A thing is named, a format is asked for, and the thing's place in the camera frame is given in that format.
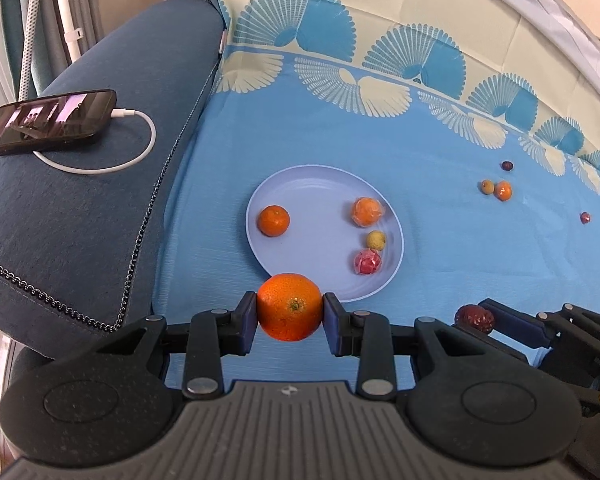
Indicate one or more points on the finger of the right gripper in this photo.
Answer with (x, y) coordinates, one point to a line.
(493, 343)

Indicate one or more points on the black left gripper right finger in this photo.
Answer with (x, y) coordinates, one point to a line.
(373, 340)

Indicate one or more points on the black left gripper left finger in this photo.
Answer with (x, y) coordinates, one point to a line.
(208, 337)

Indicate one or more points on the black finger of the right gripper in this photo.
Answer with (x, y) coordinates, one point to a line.
(520, 326)

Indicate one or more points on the red candy fruit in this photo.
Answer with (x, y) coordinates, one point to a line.
(367, 261)

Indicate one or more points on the yellow longan fruit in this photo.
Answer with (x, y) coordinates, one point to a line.
(487, 187)
(376, 240)

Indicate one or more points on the orange mandarin small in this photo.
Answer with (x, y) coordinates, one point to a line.
(503, 191)

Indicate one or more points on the light purple round plate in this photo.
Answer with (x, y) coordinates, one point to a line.
(322, 240)

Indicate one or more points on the blue sofa armrest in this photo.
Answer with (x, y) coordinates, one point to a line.
(79, 242)

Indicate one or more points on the black smartphone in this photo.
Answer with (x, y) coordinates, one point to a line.
(55, 123)

